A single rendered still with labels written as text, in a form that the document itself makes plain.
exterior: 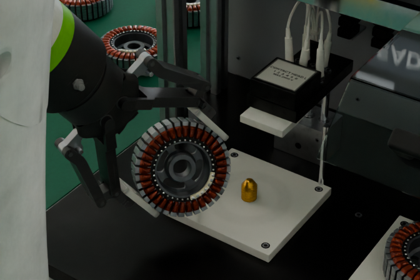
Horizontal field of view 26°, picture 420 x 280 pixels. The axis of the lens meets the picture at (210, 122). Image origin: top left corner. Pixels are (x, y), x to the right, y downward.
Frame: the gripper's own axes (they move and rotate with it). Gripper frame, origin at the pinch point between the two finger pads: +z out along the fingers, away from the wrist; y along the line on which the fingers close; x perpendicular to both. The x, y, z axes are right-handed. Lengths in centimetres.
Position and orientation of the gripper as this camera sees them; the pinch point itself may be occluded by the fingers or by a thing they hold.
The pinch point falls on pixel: (177, 164)
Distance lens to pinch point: 104.9
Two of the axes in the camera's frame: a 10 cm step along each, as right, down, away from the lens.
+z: 4.9, 4.6, 7.4
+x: 5.6, 4.9, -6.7
